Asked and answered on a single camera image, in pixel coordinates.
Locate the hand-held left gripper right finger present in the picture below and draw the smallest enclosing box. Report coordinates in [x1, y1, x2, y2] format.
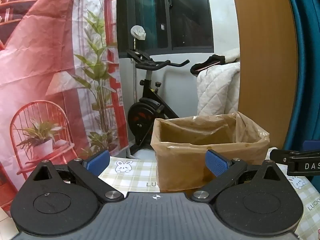
[191, 149, 288, 202]

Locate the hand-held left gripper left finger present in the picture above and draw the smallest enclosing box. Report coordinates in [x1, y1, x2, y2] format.
[29, 150, 125, 203]

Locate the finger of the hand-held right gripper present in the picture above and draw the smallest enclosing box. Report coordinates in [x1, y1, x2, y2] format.
[302, 140, 320, 151]
[269, 148, 320, 165]

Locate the cardboard box with plastic liner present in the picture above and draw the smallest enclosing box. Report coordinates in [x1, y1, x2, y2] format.
[151, 112, 270, 191]

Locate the checked tablecloth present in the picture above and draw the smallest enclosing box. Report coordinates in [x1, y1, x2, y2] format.
[97, 147, 320, 240]

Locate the white quilted blanket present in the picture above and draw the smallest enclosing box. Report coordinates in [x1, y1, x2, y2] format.
[196, 61, 241, 117]

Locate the black exercise bike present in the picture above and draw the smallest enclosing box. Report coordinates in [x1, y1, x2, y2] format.
[126, 49, 190, 155]

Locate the teal curtain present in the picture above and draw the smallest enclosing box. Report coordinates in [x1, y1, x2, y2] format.
[282, 0, 320, 151]

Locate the wooden panel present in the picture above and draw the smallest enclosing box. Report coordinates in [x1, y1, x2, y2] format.
[230, 0, 299, 151]

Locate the black garment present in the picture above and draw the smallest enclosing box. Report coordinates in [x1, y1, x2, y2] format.
[190, 54, 227, 76]

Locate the white fleece cloth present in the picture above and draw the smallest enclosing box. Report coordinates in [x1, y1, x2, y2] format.
[221, 48, 241, 64]

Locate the pole with white bag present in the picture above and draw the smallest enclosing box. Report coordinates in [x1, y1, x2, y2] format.
[130, 25, 147, 103]

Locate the dark window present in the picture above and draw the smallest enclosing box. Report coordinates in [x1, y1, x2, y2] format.
[116, 0, 214, 54]

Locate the red printed wall cloth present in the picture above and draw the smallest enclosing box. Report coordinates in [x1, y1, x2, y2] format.
[0, 0, 129, 220]

